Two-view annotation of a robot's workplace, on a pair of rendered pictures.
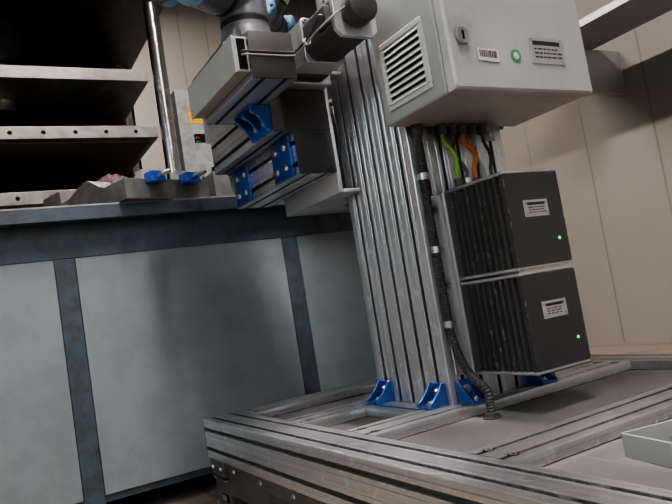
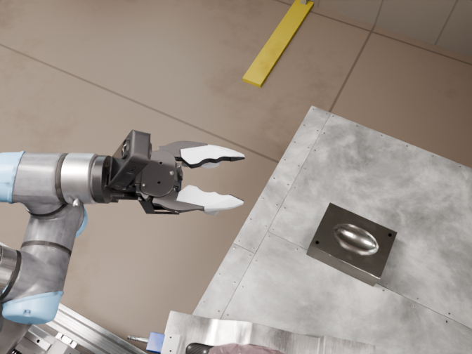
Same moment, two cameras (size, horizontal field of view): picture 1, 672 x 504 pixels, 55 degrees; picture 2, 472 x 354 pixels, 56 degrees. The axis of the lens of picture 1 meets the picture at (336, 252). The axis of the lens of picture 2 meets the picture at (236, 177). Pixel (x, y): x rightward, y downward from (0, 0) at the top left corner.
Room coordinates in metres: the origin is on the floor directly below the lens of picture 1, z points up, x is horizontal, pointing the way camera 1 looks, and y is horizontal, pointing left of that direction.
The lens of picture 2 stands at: (1.97, 0.49, 2.00)
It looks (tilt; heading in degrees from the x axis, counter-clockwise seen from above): 59 degrees down; 147
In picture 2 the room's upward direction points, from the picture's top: straight up
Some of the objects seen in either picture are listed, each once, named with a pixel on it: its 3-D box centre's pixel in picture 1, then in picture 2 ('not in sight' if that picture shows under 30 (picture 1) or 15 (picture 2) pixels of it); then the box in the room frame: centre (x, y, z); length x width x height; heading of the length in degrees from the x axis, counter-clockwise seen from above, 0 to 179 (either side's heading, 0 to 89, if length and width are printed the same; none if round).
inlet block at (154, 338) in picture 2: (157, 176); (153, 342); (1.69, 0.43, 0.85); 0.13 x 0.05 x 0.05; 47
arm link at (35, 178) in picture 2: not in sight; (34, 178); (1.53, 0.42, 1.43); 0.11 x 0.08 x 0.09; 56
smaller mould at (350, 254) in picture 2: not in sight; (350, 243); (1.74, 1.02, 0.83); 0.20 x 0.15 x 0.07; 30
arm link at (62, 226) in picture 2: not in sight; (55, 218); (1.55, 0.41, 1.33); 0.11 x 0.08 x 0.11; 146
